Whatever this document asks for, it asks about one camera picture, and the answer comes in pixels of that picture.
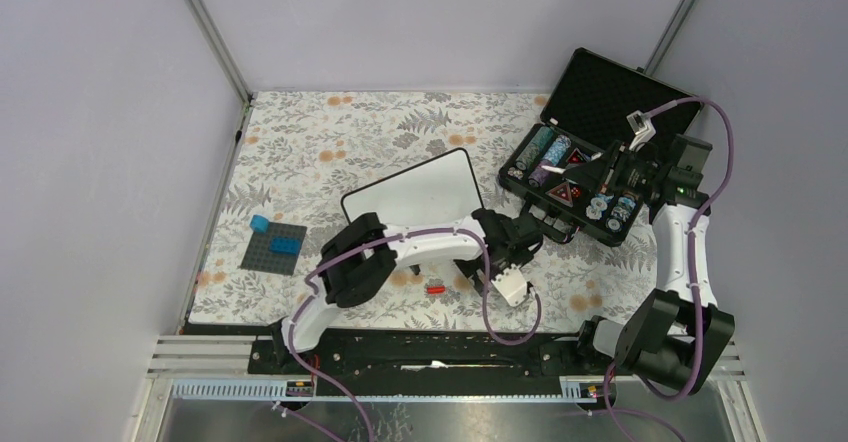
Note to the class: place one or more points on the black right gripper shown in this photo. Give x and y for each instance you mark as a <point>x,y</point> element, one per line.
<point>590,175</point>

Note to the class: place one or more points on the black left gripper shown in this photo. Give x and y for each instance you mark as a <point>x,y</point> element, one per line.
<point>519,258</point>

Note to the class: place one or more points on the small white whiteboard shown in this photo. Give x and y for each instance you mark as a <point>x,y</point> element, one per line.
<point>431,204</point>

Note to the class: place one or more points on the red marker cap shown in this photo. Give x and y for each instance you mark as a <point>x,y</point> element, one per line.
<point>435,289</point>

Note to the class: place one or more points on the white marker pen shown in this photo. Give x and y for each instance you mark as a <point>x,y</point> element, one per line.
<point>555,169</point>

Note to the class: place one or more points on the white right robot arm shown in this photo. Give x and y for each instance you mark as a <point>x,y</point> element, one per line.
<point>676,336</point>

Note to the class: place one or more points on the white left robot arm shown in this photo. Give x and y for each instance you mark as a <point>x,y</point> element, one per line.
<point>355,265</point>

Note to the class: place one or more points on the blue poker chip stack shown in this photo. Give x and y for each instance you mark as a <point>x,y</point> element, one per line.
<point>556,151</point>

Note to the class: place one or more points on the purple poker chip stack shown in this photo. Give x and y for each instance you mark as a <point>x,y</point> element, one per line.
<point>538,177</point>

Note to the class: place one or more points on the teal poker chip stack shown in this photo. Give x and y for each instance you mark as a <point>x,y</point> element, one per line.
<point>531,150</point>

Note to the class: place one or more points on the black poker chip case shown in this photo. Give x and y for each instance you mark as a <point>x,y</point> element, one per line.
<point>590,104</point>

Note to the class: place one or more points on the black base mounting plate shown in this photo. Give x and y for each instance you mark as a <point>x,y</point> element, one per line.
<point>434,363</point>

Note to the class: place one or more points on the floral patterned table mat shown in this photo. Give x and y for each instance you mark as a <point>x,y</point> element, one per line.
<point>302,151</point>

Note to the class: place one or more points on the light blue lego brick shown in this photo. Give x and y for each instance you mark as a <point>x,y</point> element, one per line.
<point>259,224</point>

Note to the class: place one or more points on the grey lego baseplate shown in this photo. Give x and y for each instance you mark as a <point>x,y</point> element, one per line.
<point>257,257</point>

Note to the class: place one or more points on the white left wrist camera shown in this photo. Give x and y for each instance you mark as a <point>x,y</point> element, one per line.
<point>512,286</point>

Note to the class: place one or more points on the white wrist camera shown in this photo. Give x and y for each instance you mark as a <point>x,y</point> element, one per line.
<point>512,286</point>
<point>643,130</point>

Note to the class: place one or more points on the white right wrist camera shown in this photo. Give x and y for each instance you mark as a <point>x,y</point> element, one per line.
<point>643,130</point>

